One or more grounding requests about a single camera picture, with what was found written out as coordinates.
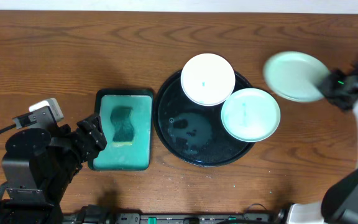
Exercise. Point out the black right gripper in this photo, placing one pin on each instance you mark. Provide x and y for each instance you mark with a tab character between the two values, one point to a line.
330	90

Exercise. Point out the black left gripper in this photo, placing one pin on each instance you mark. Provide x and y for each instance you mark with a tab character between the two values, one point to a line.
91	134

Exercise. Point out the green and yellow sponge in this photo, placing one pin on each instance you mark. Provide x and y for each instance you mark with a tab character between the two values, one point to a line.
121	120

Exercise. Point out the pale green plate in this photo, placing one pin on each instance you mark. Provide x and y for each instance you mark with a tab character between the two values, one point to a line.
250	115
295	76

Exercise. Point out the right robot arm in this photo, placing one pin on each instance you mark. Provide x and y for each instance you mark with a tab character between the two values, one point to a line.
340	202

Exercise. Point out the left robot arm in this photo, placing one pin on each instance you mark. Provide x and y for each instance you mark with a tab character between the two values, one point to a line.
40	162

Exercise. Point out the rectangular tray with green water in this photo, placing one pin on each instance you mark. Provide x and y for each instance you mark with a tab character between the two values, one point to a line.
133	155

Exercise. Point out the round black tray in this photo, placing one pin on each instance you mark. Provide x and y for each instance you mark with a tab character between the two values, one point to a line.
192	132

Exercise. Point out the white plate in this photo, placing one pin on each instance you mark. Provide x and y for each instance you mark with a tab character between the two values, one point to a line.
207	79

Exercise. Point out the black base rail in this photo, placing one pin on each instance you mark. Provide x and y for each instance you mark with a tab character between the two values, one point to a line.
94	214

